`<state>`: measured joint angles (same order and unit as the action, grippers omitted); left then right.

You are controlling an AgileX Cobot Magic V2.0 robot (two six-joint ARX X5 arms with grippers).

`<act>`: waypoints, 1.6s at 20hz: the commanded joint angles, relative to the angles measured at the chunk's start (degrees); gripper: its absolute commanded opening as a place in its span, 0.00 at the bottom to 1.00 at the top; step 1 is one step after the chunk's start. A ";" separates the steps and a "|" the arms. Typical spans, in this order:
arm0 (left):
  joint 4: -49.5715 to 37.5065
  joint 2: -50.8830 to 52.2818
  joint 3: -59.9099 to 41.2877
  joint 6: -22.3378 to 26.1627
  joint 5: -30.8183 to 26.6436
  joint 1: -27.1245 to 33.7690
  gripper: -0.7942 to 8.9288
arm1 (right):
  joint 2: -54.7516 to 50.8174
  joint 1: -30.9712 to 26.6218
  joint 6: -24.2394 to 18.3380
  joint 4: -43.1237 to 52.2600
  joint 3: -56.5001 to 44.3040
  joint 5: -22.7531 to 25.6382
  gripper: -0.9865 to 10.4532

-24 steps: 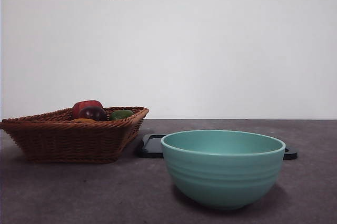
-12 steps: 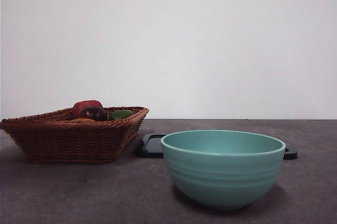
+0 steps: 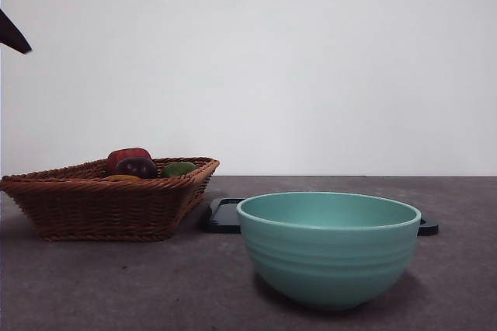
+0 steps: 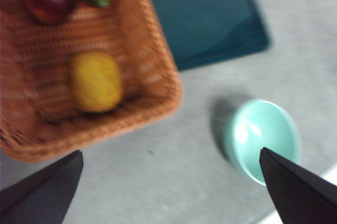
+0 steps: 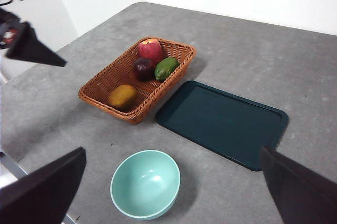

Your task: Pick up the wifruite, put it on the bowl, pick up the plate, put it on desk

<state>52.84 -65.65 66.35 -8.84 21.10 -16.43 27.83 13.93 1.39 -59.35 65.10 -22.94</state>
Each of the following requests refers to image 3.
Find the green avocado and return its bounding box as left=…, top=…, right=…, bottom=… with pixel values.
left=160, top=162, right=198, bottom=179

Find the red apple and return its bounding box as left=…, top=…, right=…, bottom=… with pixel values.
left=106, top=147, right=155, bottom=176

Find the teal ribbed bowl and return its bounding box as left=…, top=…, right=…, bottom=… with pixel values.
left=236, top=191, right=422, bottom=312

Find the dark green rectangular tray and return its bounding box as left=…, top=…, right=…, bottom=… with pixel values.
left=198, top=197, right=440, bottom=236

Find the dark purple plum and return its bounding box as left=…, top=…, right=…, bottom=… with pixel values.
left=114, top=156, right=159, bottom=180

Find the brown wicker basket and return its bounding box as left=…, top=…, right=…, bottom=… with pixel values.
left=0, top=156, right=221, bottom=242

